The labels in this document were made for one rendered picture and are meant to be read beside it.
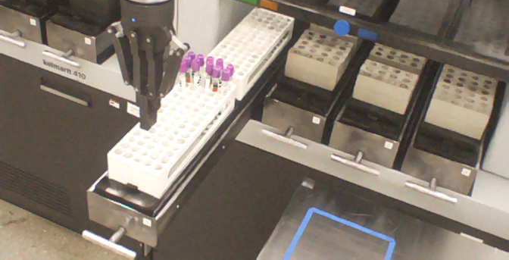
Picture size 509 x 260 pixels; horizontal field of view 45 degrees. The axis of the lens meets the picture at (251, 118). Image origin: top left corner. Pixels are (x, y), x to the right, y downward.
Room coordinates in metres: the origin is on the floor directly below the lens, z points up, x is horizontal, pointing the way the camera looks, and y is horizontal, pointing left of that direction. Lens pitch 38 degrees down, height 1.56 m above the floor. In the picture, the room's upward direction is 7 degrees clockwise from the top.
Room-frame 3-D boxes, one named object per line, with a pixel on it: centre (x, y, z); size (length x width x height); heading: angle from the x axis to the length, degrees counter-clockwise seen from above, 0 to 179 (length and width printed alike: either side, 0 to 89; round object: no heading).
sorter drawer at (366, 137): (1.27, -0.34, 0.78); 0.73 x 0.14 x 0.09; 160
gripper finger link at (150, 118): (0.77, 0.16, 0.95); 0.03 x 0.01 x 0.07; 160
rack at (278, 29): (1.16, 0.02, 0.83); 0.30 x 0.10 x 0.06; 160
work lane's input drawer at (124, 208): (0.99, 0.08, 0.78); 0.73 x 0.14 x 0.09; 160
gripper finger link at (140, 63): (0.77, 0.18, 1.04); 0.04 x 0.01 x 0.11; 160
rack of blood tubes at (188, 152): (0.86, 0.13, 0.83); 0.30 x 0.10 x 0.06; 160
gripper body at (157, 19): (0.77, 0.16, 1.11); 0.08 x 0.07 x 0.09; 70
